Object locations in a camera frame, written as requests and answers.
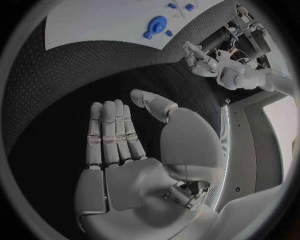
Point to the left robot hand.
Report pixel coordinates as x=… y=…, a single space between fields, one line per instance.
x=201 y=63

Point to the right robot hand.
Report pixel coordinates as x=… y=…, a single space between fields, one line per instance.
x=140 y=187

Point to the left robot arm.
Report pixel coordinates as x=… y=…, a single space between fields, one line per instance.
x=250 y=78

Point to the white task board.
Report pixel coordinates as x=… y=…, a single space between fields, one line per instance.
x=93 y=24

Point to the blue peg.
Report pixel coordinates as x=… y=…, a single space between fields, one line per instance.
x=168 y=33
x=147 y=35
x=189 y=7
x=172 y=5

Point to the equipment rack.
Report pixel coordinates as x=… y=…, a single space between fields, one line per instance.
x=253 y=37

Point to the blue gear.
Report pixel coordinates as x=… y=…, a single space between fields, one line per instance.
x=157 y=24

